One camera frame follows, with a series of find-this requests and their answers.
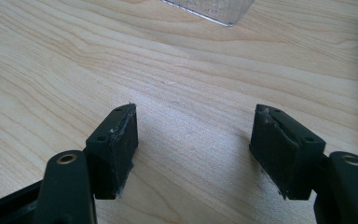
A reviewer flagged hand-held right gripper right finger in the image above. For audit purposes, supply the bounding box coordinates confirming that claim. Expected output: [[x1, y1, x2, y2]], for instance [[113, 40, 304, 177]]
[[249, 104, 327, 201]]

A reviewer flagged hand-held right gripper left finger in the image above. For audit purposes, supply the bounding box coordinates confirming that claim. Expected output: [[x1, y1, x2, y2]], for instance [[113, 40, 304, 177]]
[[84, 102, 139, 201]]

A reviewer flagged clear plastic container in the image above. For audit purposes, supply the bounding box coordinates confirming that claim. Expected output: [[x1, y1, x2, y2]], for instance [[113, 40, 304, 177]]
[[160, 0, 256, 28]]

